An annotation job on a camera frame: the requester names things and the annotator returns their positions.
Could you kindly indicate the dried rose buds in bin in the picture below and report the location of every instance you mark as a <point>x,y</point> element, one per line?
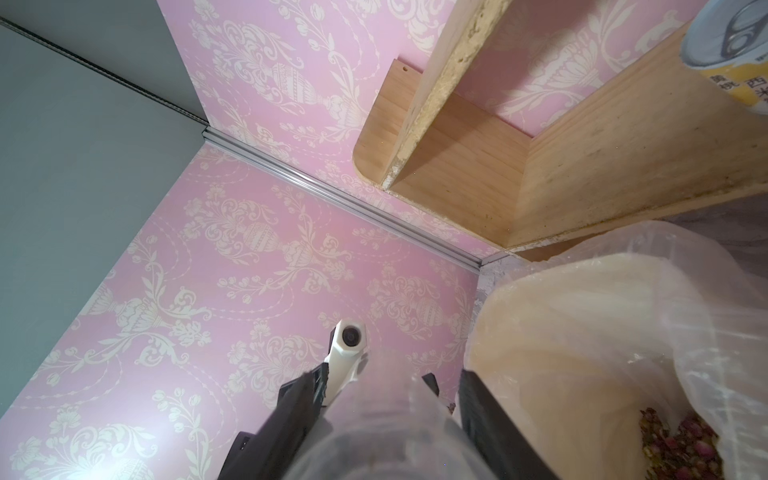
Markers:
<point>688,453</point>

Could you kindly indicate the beige trash bin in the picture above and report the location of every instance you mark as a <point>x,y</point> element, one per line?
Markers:
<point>576,352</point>

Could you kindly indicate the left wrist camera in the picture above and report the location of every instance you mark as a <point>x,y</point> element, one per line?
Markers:
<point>348,347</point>

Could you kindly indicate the clear jar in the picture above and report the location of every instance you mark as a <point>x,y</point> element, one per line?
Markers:
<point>386,423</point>

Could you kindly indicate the wooden two-tier shelf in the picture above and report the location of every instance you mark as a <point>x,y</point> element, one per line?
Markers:
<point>659,139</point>

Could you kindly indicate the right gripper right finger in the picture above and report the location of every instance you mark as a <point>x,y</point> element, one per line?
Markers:
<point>497,439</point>

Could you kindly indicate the yellow can on shelf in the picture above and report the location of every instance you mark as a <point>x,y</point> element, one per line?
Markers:
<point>727,44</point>

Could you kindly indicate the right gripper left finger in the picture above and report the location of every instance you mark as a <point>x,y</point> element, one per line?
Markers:
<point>268,453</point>

